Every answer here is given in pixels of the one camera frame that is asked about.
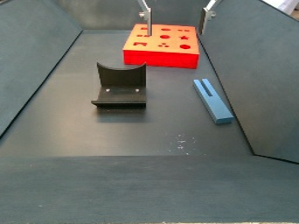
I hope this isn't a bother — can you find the blue slotted double-square peg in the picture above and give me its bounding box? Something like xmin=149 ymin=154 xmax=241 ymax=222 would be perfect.
xmin=193 ymin=79 xmax=234 ymax=124

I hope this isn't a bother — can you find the black curved cradle stand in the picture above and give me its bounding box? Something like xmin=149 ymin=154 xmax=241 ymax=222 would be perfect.
xmin=91 ymin=64 xmax=147 ymax=108

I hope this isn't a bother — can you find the red shape-sorting board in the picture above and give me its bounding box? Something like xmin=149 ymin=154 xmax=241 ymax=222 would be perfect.
xmin=123 ymin=24 xmax=201 ymax=69

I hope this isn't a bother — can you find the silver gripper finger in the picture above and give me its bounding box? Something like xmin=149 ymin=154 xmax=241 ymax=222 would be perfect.
xmin=200 ymin=0 xmax=221 ymax=35
xmin=137 ymin=0 xmax=153 ymax=36

